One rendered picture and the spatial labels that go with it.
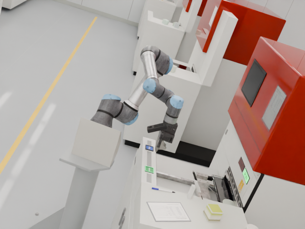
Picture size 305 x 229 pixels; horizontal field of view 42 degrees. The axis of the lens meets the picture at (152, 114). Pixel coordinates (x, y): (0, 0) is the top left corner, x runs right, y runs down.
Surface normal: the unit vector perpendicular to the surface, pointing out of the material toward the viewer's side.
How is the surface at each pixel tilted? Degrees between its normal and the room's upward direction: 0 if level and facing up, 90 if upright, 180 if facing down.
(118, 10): 90
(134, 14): 90
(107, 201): 0
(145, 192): 0
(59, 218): 90
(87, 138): 90
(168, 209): 0
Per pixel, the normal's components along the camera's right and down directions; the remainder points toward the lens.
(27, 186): 0.30, -0.86
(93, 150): -0.16, 0.37
